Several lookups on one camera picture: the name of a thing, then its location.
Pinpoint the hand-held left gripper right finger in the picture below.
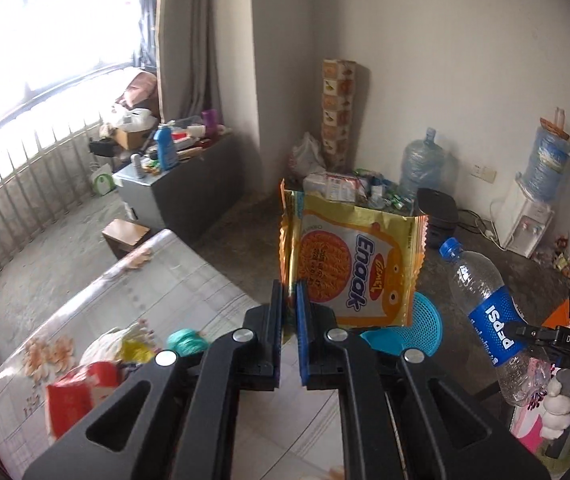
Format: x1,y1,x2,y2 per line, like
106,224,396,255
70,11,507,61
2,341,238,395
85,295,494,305
295,281,550,480

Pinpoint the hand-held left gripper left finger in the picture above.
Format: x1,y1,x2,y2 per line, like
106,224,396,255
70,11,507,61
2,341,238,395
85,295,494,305
24,280,286,480

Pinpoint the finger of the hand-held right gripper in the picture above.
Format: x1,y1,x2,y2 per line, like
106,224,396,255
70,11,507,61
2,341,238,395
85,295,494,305
507,324,563,361

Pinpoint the clear bottle with blue label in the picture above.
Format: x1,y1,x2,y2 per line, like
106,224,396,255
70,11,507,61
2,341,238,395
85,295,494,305
439,237,550,407

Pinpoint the yellow noodle snack packet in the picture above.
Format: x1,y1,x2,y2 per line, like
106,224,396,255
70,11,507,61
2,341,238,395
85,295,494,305
279,178,430,331

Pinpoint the red plastic bag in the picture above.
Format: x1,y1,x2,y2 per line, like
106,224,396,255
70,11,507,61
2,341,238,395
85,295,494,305
46,362,126,443

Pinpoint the black trash bin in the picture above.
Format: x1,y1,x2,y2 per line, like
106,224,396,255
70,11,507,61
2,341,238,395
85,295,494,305
417,187,460,250

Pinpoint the pink printed bag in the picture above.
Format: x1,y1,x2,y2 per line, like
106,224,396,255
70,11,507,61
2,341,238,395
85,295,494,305
510,360,558,453

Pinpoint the teal yarn ball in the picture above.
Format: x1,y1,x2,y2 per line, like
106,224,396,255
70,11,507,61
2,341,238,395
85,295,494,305
166,328,210,361

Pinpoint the table with floral tablecloth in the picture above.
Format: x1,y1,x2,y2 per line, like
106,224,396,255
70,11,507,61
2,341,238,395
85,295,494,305
0,229,350,480

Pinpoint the teal plastic basket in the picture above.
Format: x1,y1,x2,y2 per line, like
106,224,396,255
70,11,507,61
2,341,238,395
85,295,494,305
360,291,443,356

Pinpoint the pile of packets and bottles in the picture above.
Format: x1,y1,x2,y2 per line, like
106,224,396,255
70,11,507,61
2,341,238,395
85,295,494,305
304,167,418,211

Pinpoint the water jug on dispenser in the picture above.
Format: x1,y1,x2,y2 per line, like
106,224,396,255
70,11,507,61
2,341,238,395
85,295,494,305
522,107,570,203

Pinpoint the grey cabinet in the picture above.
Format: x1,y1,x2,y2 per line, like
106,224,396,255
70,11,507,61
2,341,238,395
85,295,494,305
114,130,246,233

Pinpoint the white plastic bag with contents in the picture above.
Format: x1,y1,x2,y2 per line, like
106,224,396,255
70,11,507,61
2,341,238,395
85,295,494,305
290,132,326,181

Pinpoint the crumpled white and yellow wrapper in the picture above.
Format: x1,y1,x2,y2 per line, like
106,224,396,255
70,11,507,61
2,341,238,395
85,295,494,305
80,322,158,366

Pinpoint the cardboard box on floor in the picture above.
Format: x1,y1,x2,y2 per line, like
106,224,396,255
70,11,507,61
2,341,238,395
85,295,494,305
102,218,152,260

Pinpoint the blue detergent bottle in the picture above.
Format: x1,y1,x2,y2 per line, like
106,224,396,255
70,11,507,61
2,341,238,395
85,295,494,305
154,125,180,171

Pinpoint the large blue water jug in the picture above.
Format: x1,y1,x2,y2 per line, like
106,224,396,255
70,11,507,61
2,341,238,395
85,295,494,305
399,127,458,201

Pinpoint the purple cup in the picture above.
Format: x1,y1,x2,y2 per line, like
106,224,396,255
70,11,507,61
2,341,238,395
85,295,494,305
201,109,220,138

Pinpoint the tall stack of printed cartons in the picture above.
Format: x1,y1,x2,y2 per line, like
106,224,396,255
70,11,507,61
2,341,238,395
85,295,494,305
321,59,357,171

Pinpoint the white paper bag green print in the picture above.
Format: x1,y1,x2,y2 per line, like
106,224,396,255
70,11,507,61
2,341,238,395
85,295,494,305
90,162,116,197

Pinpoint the metal window railing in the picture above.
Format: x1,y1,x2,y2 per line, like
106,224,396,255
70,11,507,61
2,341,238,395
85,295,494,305
0,110,110,311

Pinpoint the grey curtain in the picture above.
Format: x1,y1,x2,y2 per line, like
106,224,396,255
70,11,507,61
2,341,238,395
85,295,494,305
157,0,256,136

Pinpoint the power cable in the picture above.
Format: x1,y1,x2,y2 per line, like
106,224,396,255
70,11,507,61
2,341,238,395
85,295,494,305
457,209,496,238

